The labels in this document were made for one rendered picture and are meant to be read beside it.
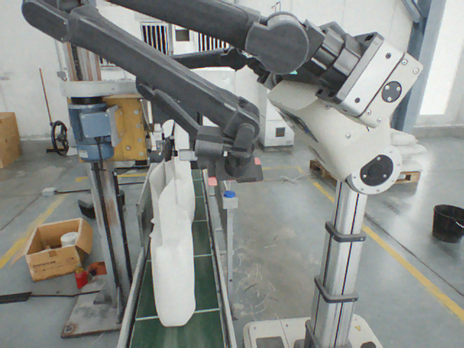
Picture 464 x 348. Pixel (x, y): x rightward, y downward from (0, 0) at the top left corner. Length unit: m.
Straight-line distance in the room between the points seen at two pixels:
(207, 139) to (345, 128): 0.32
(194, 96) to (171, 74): 0.06
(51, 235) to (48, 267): 0.42
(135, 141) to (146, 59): 0.98
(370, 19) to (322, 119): 5.85
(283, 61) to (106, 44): 0.30
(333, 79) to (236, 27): 0.18
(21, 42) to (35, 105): 1.00
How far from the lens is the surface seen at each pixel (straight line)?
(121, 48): 0.55
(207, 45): 4.25
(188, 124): 1.22
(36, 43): 5.95
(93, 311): 2.17
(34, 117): 6.13
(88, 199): 3.22
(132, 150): 1.51
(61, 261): 2.51
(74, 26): 0.57
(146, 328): 1.48
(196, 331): 1.43
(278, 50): 0.48
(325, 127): 0.69
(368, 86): 0.54
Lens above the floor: 1.48
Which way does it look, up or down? 21 degrees down
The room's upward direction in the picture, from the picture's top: straight up
